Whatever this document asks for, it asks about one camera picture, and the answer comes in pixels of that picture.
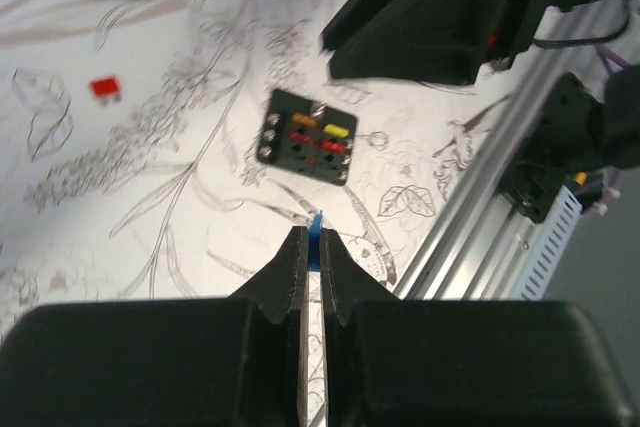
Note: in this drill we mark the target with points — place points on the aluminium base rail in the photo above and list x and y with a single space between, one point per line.
569 119

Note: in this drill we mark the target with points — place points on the orange blade fuse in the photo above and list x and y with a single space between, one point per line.
305 121

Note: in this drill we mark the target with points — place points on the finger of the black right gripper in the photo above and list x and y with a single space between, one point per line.
433 41

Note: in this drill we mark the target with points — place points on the yellow blade fuse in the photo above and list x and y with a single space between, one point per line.
336 131

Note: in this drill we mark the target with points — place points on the black fuse box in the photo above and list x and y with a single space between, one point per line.
274 148

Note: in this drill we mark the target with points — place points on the white slotted cable duct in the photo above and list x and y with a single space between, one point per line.
547 248

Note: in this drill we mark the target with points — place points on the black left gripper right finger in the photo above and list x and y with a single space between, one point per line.
343 281

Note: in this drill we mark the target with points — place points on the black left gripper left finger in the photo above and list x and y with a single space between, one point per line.
278 289

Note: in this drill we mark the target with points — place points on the red blade fuse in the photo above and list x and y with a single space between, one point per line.
333 147
106 89
303 137

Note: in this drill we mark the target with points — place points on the blue blade fuse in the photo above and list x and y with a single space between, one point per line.
314 235

